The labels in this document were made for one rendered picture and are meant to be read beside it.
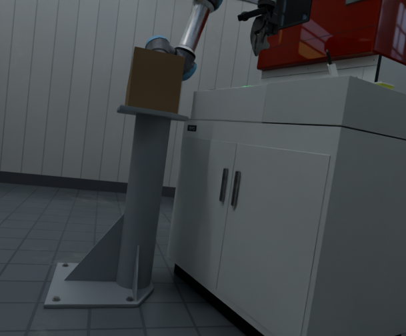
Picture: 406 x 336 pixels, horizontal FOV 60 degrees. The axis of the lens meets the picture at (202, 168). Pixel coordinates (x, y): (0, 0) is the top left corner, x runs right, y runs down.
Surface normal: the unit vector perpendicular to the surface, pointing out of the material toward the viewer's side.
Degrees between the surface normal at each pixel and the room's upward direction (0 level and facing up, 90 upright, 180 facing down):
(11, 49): 90
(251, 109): 90
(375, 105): 90
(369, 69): 90
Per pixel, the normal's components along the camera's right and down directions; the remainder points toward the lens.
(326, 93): -0.84, -0.07
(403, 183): 0.52, 0.14
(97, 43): 0.27, 0.11
